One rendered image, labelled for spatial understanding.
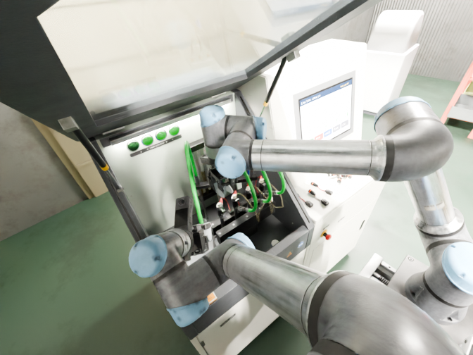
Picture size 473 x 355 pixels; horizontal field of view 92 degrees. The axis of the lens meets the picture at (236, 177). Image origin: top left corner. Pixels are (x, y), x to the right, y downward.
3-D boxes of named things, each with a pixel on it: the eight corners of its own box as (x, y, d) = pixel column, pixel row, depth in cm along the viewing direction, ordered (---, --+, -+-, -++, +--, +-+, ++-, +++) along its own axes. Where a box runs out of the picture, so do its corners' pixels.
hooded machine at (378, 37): (364, 95, 435) (390, 5, 345) (399, 103, 398) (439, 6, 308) (343, 108, 399) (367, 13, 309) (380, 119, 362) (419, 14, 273)
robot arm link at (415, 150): (458, 203, 43) (217, 185, 57) (436, 167, 51) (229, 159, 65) (493, 151, 35) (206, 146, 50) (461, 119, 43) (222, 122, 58)
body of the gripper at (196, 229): (188, 252, 71) (168, 264, 60) (183, 225, 72) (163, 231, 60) (210, 248, 70) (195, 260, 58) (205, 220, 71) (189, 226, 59)
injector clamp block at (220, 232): (223, 254, 113) (219, 237, 103) (212, 241, 119) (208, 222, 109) (274, 220, 126) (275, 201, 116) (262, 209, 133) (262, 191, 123)
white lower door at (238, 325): (218, 371, 136) (196, 338, 91) (216, 367, 137) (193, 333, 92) (295, 301, 161) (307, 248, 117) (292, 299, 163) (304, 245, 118)
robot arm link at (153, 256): (138, 290, 44) (117, 252, 46) (167, 271, 55) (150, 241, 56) (169, 269, 43) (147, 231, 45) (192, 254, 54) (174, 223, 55)
